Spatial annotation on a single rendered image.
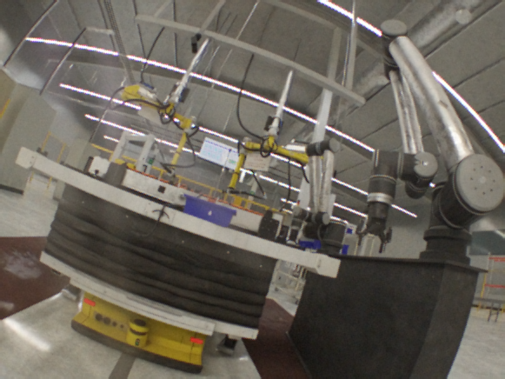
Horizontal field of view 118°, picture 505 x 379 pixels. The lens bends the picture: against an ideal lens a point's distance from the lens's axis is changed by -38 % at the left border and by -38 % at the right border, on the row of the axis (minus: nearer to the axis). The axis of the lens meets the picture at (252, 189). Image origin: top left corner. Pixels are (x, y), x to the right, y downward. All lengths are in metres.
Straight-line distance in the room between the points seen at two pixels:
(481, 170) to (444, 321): 0.55
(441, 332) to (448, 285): 0.18
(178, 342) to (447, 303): 1.32
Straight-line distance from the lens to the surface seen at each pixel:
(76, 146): 8.45
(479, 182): 0.87
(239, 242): 1.04
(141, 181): 1.55
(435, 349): 1.08
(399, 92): 1.37
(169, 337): 1.49
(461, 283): 1.09
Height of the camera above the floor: 0.79
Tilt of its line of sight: 13 degrees up
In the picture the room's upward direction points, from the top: 17 degrees clockwise
